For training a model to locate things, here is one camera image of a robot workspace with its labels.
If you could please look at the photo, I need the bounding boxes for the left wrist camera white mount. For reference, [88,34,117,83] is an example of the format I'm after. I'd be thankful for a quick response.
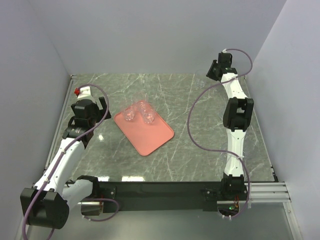
[74,86,96,103]

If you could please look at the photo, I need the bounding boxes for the clear glass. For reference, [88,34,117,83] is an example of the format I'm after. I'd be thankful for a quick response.
[132,92,148,114]
[194,69,207,89]
[121,104,136,121]
[141,106,156,124]

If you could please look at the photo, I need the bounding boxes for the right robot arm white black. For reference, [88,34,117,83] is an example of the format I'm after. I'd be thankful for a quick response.
[206,49,254,201]

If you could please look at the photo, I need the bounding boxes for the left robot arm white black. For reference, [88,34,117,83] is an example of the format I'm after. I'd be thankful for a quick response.
[20,96,112,229]

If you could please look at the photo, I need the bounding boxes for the salmon pink plastic tray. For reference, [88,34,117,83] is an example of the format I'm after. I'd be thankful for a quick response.
[113,101,175,156]

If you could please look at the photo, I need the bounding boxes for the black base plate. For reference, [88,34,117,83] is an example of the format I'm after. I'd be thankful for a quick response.
[86,181,235,213]

